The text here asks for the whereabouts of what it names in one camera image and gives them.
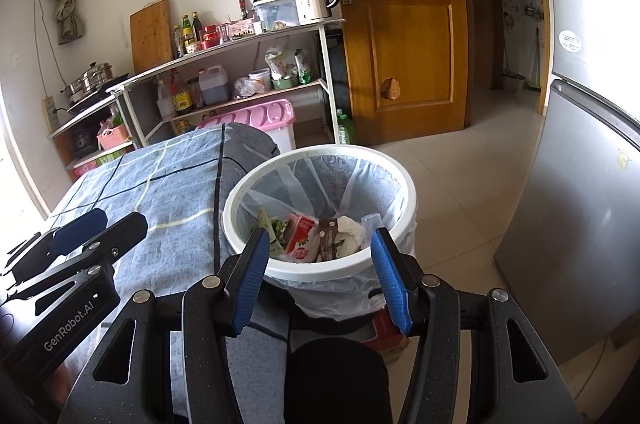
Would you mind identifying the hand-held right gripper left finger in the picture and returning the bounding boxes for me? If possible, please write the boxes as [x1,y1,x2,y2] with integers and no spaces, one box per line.
[57,227,271,424]

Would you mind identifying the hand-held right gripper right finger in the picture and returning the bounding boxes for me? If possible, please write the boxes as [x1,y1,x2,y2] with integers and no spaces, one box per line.
[369,227,584,424]

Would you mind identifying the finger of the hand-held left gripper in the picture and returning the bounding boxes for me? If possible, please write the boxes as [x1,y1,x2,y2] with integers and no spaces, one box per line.
[0,207,109,277]
[9,211,150,296]

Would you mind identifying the green wrapper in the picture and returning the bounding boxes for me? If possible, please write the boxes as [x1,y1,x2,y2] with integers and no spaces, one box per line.
[257,206,289,258]

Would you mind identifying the clear plastic cup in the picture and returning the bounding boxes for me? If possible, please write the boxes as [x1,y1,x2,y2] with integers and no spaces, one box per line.
[359,212,384,236]

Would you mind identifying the strawberry milk carton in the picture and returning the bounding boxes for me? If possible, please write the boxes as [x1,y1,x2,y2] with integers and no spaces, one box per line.
[283,211,321,264]

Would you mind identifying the brown coffee packet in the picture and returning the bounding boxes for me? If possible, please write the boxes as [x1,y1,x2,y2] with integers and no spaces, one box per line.
[317,217,344,261]

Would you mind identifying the white trash bin with liner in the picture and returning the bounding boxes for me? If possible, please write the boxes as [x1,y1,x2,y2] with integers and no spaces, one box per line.
[244,153,420,324]

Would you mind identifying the red cardboard box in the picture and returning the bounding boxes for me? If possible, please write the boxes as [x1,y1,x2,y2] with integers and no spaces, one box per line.
[369,308,412,356]

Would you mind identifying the red printed carton box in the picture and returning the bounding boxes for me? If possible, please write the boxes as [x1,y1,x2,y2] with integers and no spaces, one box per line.
[67,158,99,180]

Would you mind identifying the green printed carton box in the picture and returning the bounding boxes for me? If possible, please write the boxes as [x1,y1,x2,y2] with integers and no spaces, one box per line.
[94,147,132,168]

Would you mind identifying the pink woven basket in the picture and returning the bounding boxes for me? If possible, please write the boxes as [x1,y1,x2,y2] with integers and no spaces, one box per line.
[96,126,129,151]

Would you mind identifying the small metal shelf rack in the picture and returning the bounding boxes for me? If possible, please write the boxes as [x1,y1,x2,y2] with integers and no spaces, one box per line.
[47,96,136,171]

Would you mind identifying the white power strip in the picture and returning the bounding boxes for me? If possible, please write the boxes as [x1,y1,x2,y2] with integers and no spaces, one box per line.
[41,96,61,133]

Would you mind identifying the black induction cooker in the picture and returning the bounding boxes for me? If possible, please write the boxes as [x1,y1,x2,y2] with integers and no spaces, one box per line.
[64,76,132,115]

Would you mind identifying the white plastic bottle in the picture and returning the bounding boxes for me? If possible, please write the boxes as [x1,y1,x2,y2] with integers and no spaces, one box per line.
[156,77,176,121]

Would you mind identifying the stainless steamer pot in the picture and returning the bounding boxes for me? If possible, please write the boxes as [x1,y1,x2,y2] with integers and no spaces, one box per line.
[62,61,116,105]

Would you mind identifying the red cap soy sauce bottle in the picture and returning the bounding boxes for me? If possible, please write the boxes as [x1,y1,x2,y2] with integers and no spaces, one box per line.
[169,67,194,115]

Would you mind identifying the dark glass jar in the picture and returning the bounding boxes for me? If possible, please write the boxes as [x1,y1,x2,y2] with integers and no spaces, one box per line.
[187,77,204,109]

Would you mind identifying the green plastic bottle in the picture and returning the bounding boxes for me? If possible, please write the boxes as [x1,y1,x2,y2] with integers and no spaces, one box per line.
[335,108,355,145]

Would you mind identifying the pink lid storage box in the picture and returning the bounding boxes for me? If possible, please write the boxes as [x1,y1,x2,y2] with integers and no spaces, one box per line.
[197,98,297,156]

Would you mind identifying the plastic jerrycan dark liquid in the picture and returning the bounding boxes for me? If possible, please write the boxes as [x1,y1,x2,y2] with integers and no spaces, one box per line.
[198,64,231,105]

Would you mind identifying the crumpled clear plastic bag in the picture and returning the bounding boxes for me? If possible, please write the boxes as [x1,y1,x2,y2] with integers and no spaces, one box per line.
[232,77,259,100]

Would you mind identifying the grey refrigerator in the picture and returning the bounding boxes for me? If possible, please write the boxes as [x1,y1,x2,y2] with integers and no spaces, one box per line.
[492,0,640,366]

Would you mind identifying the wooden cutting board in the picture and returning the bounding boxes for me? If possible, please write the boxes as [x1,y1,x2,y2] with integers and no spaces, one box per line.
[129,0,174,75]

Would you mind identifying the white plastic tub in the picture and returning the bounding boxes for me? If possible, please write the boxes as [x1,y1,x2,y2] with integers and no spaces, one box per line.
[248,68,273,94]

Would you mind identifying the yellow label sauce bottle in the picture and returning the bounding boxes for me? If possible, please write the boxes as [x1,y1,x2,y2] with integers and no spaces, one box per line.
[180,14,195,55]

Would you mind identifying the large metal shelf rack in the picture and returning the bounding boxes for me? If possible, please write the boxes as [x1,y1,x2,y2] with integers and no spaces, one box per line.
[107,17,347,151]

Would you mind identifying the green white packet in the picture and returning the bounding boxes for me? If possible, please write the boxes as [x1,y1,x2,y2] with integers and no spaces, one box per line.
[294,48,314,85]

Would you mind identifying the white printed food bag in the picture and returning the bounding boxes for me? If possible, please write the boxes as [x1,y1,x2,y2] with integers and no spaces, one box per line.
[264,43,296,80]

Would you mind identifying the wooden door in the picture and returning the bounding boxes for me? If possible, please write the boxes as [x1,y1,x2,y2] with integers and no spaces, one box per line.
[319,0,474,148]

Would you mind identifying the pink utensil holder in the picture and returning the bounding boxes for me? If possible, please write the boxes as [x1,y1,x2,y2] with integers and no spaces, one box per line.
[217,17,256,41]

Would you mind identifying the clear storage box blue lid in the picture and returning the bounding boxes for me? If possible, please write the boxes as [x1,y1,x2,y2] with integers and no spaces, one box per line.
[252,0,301,30]

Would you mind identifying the thin hanging cable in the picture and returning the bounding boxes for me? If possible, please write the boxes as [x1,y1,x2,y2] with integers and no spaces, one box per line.
[32,0,69,101]

